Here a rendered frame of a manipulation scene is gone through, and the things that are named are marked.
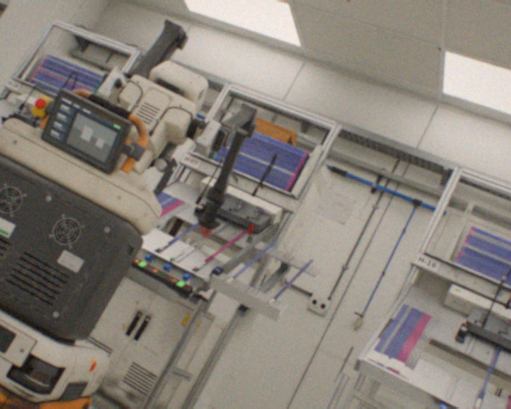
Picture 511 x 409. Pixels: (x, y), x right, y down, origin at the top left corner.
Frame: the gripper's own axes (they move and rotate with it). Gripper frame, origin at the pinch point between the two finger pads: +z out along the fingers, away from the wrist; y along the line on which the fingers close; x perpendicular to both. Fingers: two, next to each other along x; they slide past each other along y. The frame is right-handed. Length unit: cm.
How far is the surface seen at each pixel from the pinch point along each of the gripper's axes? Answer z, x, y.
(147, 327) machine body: 48, 26, 7
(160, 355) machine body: 54, 31, -7
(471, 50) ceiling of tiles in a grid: -98, -206, -59
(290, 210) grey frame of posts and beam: -11, -46, -24
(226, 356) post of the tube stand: 28, 37, -43
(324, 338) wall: 114, -132, -48
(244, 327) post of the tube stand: 17, 27, -44
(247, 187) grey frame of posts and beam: -12.0, -47.3, 5.3
